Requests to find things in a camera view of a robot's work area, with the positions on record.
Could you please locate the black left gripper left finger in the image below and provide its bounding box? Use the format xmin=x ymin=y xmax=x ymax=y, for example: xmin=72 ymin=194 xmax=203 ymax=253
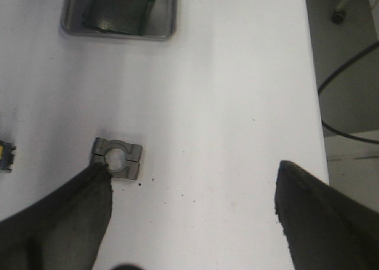
xmin=1 ymin=163 xmax=113 ymax=269

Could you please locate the silver metal tray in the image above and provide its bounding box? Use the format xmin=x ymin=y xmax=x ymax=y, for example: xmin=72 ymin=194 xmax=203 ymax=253
xmin=61 ymin=0 xmax=178 ymax=41

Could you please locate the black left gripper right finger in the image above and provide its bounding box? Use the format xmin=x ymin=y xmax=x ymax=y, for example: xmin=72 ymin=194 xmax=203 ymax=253
xmin=274 ymin=160 xmax=378 ymax=269

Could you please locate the black cable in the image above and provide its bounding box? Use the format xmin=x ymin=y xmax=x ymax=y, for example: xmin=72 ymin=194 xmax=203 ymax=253
xmin=317 ymin=40 xmax=379 ymax=144

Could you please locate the grey metal clamp block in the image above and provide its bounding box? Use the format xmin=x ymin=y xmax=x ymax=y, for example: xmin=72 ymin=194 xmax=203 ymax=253
xmin=90 ymin=137 xmax=143 ymax=181

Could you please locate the red emergency stop button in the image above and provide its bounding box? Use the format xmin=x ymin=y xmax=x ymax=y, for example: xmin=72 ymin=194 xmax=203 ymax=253
xmin=1 ymin=140 xmax=16 ymax=173

